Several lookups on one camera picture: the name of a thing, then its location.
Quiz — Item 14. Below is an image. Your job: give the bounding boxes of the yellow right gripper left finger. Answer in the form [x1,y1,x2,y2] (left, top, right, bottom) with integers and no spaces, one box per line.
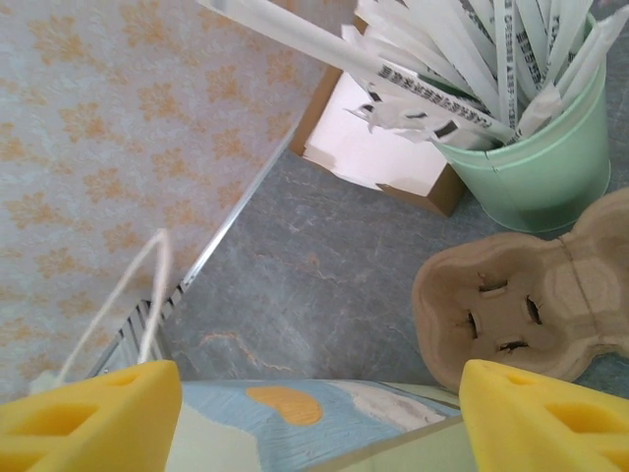
[0,359,183,472]

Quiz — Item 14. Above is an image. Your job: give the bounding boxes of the green floral paper bag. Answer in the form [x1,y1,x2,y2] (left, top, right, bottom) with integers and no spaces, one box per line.
[29,228,473,472]

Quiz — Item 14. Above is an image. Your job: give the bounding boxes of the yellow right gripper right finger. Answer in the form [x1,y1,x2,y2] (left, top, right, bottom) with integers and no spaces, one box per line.
[459,358,629,472]

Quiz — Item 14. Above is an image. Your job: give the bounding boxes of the mint green straw holder cup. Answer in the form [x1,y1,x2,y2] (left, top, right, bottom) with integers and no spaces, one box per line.
[431,12,613,233]

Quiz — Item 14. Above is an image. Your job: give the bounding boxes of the paper wrapped straw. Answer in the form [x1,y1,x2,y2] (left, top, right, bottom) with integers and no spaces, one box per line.
[343,81,497,148]
[515,0,549,107]
[196,0,515,144]
[353,0,492,107]
[493,0,522,147]
[510,7,629,144]

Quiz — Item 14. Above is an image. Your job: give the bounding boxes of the brown pulp cup carrier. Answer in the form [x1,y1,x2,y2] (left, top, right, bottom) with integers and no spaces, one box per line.
[412,186,629,392]

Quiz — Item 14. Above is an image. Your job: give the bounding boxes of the brown cardboard napkin box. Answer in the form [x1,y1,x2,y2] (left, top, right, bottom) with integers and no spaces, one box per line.
[288,14,468,217]

